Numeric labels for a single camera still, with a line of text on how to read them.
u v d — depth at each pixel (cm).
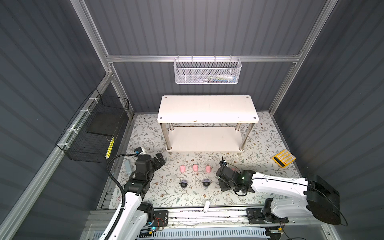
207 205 75
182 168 89
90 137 72
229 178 63
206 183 81
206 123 115
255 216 74
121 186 55
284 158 94
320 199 42
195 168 90
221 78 92
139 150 71
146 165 61
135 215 60
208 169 89
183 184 81
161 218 73
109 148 68
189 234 77
